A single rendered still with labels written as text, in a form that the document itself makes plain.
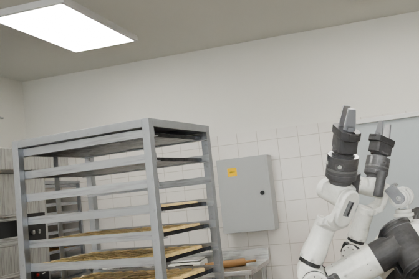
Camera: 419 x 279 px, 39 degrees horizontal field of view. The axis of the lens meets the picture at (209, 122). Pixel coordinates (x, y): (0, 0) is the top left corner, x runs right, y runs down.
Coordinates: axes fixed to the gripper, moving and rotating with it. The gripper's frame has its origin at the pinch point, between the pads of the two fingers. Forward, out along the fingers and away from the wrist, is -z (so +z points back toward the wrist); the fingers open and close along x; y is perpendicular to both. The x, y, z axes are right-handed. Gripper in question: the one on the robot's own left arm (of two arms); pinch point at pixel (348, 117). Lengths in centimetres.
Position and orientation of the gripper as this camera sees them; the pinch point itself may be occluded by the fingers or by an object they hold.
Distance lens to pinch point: 167.8
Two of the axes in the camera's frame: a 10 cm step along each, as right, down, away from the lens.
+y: 10.0, 0.4, 0.8
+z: -0.6, 9.7, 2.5
